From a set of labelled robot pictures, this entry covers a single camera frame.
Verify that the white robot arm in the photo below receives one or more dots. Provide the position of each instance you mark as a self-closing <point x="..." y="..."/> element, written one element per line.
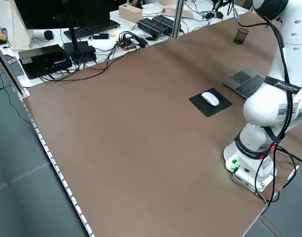
<point x="264" y="108"/>

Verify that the black mesh pen holder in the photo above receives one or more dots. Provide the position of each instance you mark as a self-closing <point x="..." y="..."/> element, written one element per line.
<point x="240" y="37"/>

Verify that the black mouse pad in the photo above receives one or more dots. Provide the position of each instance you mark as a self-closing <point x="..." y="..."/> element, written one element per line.
<point x="210" y="111"/>

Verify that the white computer mouse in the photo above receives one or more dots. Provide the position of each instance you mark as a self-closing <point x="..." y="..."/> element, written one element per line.
<point x="210" y="98"/>

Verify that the black usb hub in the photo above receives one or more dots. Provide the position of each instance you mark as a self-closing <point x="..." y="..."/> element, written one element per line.
<point x="126" y="43"/>

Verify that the black power supply brick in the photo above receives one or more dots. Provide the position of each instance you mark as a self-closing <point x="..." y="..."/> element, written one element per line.
<point x="165" y="21"/>
<point x="151" y="26"/>

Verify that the small black phone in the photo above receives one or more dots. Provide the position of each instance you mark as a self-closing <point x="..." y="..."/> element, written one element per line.
<point x="100" y="36"/>

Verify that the grey laptop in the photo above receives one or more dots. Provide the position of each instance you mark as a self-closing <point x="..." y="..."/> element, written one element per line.
<point x="242" y="81"/>

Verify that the black keyboard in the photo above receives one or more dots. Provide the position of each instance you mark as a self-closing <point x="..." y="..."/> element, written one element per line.
<point x="96" y="27"/>

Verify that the light wooden box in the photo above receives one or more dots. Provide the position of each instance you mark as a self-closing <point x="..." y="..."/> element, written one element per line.
<point x="130" y="12"/>

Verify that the flat cardboard piece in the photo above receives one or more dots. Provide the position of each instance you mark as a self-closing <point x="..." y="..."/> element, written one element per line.
<point x="169" y="11"/>

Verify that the black flat device box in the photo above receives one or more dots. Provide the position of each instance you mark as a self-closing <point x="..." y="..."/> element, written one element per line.
<point x="42" y="53"/>

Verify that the black computer mouse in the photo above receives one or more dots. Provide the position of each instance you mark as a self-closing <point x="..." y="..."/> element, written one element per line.
<point x="49" y="34"/>

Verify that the black computer monitor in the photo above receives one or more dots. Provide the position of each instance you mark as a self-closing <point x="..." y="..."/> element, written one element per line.
<point x="54" y="12"/>

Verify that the white cloth bag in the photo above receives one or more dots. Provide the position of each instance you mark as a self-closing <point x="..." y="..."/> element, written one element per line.
<point x="15" y="32"/>

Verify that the aluminium frame post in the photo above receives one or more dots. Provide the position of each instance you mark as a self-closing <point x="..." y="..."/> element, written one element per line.
<point x="178" y="17"/>

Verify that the aluminium table edge rail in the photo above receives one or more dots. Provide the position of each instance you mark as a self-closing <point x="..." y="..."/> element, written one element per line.
<point x="8" y="69"/>

